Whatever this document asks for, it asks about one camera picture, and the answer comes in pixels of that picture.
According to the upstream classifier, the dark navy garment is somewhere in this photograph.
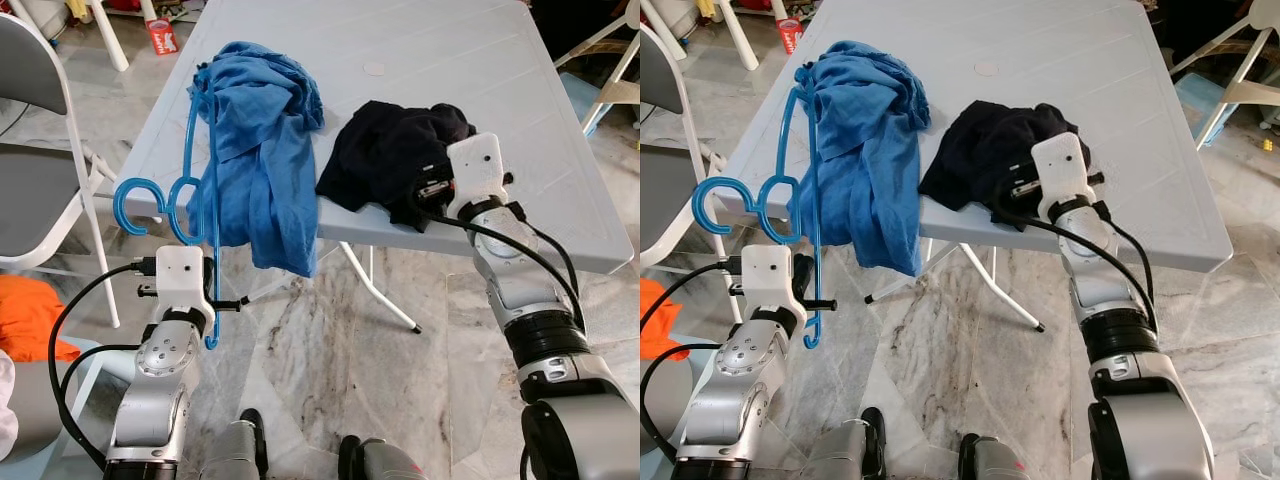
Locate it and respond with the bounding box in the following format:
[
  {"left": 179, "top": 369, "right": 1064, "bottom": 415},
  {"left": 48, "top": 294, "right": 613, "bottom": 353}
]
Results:
[
  {"left": 918, "top": 100, "right": 1091, "bottom": 233},
  {"left": 315, "top": 100, "right": 479, "bottom": 233}
]

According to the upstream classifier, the blue plastic hanger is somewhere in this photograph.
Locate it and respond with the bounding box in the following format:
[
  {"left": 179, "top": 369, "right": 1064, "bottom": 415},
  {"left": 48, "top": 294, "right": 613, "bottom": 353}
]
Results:
[
  {"left": 113, "top": 85, "right": 216, "bottom": 346},
  {"left": 693, "top": 70, "right": 816, "bottom": 346},
  {"left": 165, "top": 85, "right": 223, "bottom": 351},
  {"left": 750, "top": 70, "right": 823, "bottom": 351}
]

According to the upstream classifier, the pale plastic folding table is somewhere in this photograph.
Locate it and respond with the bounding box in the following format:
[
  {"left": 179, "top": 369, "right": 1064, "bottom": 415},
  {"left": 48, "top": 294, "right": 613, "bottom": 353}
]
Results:
[
  {"left": 115, "top": 0, "right": 636, "bottom": 336},
  {"left": 718, "top": 0, "right": 1236, "bottom": 336}
]

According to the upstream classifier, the blue shirt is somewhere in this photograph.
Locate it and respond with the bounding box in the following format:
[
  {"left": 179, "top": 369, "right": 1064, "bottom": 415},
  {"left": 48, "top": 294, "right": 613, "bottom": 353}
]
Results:
[
  {"left": 190, "top": 40, "right": 326, "bottom": 279},
  {"left": 795, "top": 40, "right": 931, "bottom": 279}
]

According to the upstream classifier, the orange cloth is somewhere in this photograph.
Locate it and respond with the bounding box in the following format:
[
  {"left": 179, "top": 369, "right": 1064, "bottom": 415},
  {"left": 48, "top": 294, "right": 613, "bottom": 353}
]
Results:
[
  {"left": 640, "top": 278, "right": 691, "bottom": 361},
  {"left": 0, "top": 275, "right": 81, "bottom": 363}
]

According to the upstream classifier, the pale plastic laundry basket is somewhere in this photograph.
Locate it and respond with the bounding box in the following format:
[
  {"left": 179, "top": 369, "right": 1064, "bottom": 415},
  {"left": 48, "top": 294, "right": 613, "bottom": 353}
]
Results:
[
  {"left": 640, "top": 350, "right": 701, "bottom": 480},
  {"left": 0, "top": 340, "right": 129, "bottom": 480}
]

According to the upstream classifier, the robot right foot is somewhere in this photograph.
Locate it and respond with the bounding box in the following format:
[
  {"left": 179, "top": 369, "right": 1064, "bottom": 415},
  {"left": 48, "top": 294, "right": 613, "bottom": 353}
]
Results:
[
  {"left": 338, "top": 435, "right": 426, "bottom": 480},
  {"left": 960, "top": 433, "right": 1031, "bottom": 480}
]

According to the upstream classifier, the white plastic stool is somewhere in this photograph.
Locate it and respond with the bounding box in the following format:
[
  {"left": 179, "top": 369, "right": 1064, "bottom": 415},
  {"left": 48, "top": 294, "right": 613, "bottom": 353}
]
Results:
[
  {"left": 88, "top": 0, "right": 131, "bottom": 73},
  {"left": 715, "top": 0, "right": 761, "bottom": 73}
]

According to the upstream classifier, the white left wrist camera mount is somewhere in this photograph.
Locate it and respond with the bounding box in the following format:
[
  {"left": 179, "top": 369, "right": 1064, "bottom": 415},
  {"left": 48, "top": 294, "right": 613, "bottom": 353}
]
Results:
[
  {"left": 152, "top": 245, "right": 216, "bottom": 336},
  {"left": 740, "top": 245, "right": 806, "bottom": 326}
]

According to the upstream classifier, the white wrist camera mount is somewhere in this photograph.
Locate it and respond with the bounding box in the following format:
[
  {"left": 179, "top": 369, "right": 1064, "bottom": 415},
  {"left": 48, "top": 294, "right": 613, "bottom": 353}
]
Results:
[
  {"left": 740, "top": 245, "right": 806, "bottom": 326},
  {"left": 1030, "top": 133, "right": 1096, "bottom": 216},
  {"left": 445, "top": 133, "right": 511, "bottom": 219},
  {"left": 152, "top": 245, "right": 216, "bottom": 336}
]

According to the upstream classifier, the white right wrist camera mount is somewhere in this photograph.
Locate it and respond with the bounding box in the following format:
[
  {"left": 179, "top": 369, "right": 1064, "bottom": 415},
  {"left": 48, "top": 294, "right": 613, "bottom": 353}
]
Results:
[
  {"left": 1030, "top": 133, "right": 1096, "bottom": 216},
  {"left": 445, "top": 133, "right": 511, "bottom": 219}
]

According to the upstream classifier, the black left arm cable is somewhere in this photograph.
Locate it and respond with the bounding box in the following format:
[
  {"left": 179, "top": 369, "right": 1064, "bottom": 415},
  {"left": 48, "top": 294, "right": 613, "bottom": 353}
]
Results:
[
  {"left": 640, "top": 258, "right": 746, "bottom": 463},
  {"left": 45, "top": 258, "right": 161, "bottom": 471}
]

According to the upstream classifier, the white folding frame chair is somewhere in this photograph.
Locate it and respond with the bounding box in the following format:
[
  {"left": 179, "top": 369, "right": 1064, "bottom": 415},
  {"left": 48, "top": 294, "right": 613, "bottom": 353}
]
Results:
[
  {"left": 553, "top": 10, "right": 641, "bottom": 138},
  {"left": 1170, "top": 0, "right": 1280, "bottom": 151}
]

